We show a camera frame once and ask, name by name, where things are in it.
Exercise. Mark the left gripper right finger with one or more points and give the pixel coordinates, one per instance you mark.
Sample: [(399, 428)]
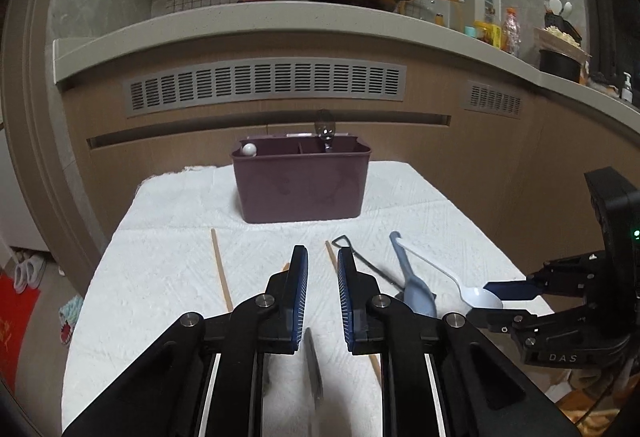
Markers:
[(363, 333)]

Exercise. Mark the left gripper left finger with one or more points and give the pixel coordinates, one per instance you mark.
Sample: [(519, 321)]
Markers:
[(283, 328)]

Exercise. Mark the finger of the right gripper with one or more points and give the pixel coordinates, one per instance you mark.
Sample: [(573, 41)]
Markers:
[(516, 290), (498, 320)]

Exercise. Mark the wooden chopstick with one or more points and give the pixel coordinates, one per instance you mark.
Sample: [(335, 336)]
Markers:
[(346, 304), (220, 270)]

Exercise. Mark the blue plastic spoon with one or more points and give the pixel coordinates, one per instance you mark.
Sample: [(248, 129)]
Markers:
[(417, 295)]

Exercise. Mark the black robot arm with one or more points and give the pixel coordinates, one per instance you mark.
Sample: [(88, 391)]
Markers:
[(615, 202)]

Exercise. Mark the black pot with utensils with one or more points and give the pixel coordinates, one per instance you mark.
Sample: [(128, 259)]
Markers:
[(560, 44)]

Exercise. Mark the grey kitchen countertop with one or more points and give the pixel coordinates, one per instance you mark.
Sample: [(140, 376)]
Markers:
[(71, 56)]

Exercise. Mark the orange cloth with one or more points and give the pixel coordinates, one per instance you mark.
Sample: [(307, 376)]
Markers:
[(618, 416)]

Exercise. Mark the white table cloth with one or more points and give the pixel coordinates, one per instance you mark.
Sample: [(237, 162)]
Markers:
[(160, 264)]

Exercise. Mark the maroon plastic utensil caddy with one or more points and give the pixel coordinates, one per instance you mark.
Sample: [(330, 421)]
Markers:
[(291, 178)]

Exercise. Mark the white ball-end utensil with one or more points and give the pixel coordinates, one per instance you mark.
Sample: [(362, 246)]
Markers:
[(249, 150)]

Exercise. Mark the small grey vent grille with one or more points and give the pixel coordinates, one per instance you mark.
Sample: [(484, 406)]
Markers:
[(484, 98)]

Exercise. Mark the white pump bottle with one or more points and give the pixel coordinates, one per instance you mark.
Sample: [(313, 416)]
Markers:
[(626, 92)]

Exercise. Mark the long grey vent grille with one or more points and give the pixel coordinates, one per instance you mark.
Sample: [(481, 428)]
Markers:
[(251, 79)]

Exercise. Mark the yellow container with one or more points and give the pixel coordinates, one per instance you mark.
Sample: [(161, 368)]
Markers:
[(489, 33)]

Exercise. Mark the white slippers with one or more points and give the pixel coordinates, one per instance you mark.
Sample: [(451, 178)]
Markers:
[(29, 273)]

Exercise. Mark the clear plastic bottle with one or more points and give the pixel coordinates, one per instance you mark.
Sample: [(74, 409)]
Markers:
[(511, 33)]

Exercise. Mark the red floor mat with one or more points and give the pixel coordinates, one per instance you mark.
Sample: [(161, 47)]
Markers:
[(15, 311)]

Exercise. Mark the black wire utensil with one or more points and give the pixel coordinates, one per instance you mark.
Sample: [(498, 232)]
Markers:
[(343, 242)]

